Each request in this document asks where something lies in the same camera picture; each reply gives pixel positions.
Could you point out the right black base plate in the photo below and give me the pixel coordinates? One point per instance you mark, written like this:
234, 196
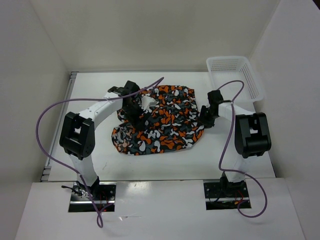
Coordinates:
220, 197

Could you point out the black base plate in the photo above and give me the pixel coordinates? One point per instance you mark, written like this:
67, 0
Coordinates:
104, 200
220, 197

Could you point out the orange camouflage shorts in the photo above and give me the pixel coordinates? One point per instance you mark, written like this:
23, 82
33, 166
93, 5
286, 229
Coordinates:
173, 124

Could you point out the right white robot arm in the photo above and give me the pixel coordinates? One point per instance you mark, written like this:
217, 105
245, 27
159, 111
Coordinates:
250, 131

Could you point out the aluminium table edge rail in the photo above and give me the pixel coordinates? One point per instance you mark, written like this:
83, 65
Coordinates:
47, 167

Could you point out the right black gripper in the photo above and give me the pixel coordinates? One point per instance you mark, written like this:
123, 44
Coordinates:
206, 124

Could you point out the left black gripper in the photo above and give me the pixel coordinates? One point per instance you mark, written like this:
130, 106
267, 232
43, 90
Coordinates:
135, 121

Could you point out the white plastic basket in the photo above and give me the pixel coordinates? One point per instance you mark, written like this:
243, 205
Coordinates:
235, 71

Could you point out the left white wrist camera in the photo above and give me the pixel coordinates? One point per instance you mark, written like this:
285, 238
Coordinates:
146, 105

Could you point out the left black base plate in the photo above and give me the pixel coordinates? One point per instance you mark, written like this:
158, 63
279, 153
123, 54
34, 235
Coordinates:
104, 200

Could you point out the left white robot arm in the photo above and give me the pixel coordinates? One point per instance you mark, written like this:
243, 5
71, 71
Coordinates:
78, 130

